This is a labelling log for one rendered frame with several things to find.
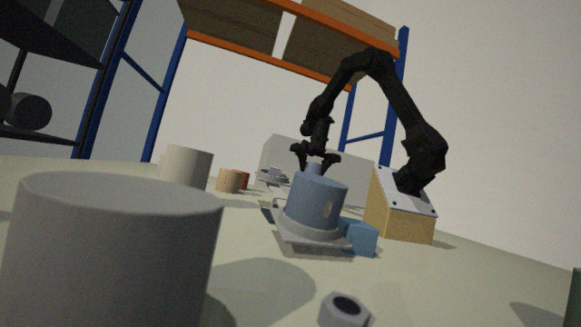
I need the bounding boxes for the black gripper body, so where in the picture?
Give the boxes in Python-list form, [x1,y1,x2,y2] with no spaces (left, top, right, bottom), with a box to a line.
[290,133,341,163]

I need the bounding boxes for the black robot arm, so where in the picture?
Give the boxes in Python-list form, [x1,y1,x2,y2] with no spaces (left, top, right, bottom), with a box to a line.
[300,46,448,198]

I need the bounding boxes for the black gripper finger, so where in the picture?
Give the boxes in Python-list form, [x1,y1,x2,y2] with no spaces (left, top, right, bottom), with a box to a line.
[321,161,335,176]
[296,153,308,172]

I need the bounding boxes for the blue cube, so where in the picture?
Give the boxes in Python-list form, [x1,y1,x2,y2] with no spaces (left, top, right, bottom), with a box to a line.
[338,216,379,259]

